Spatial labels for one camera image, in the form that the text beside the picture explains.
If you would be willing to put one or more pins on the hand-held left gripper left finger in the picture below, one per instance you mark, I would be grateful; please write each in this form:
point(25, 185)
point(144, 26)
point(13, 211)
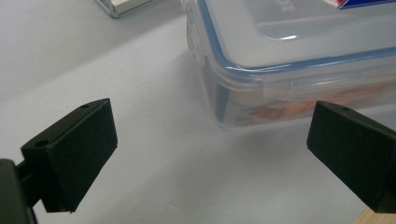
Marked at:
point(77, 149)

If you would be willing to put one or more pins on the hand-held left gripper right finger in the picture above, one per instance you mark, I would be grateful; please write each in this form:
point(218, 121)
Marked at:
point(355, 146)

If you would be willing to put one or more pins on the clear plastic container blue-sealed lid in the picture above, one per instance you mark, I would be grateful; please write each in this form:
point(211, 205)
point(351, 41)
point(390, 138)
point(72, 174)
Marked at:
point(280, 56)

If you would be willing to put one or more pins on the wooden table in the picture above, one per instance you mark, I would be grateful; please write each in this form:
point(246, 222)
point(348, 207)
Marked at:
point(379, 219)

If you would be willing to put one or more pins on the grey table mat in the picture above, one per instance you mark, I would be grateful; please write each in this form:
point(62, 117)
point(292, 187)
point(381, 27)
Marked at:
point(171, 171)

